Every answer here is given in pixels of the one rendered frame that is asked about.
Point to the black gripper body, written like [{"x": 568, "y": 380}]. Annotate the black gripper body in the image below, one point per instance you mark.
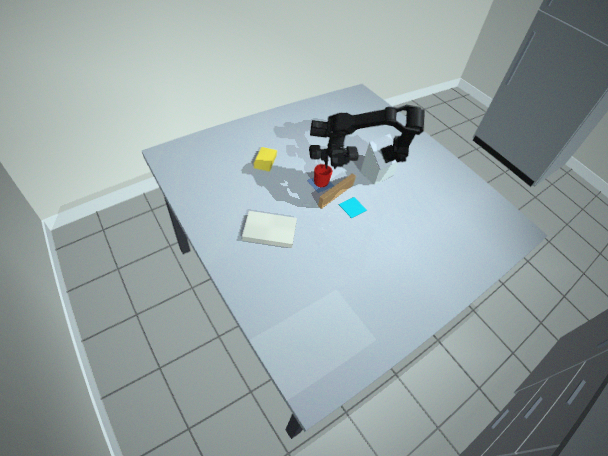
[{"x": 317, "y": 153}]

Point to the tan wooden plank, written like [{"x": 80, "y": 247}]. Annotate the tan wooden plank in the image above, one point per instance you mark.
[{"x": 337, "y": 190}]

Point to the yellow rectangular block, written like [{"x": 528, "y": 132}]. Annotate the yellow rectangular block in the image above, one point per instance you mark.
[{"x": 265, "y": 159}]

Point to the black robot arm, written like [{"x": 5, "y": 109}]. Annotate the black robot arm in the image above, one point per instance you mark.
[{"x": 343, "y": 124}]

